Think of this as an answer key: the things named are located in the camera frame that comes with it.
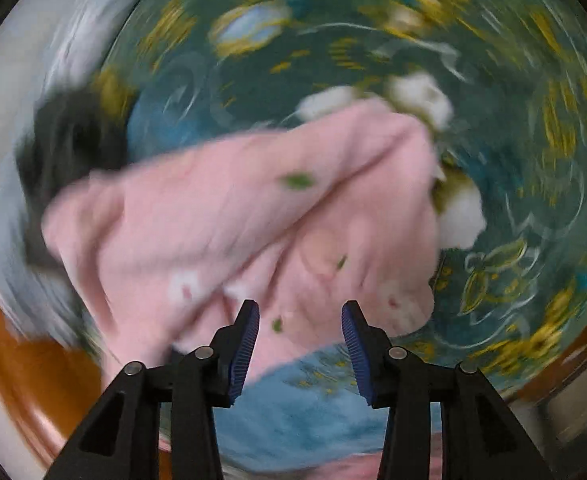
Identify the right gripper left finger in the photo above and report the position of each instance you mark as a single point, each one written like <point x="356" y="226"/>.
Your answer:
<point x="119" y="437"/>

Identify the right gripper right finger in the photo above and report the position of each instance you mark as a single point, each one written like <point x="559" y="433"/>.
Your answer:
<point x="482" y="438"/>

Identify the pink fleece pajama garment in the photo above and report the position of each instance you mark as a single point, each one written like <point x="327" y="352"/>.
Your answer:
<point x="164" y="253"/>

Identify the dark grey garment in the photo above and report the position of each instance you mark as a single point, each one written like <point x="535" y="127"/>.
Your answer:
<point x="72" y="135"/>

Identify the olive yellow garment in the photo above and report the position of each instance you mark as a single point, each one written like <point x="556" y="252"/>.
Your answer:
<point x="115" y="96"/>

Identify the green floral bed blanket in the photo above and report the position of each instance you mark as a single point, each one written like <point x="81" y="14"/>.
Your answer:
<point x="500" y="85"/>

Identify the grey daisy print quilt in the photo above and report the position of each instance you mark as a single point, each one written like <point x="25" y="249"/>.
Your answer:
<point x="43" y="303"/>

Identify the orange wooden bed frame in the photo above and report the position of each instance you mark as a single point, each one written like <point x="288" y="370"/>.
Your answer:
<point x="45" y="391"/>

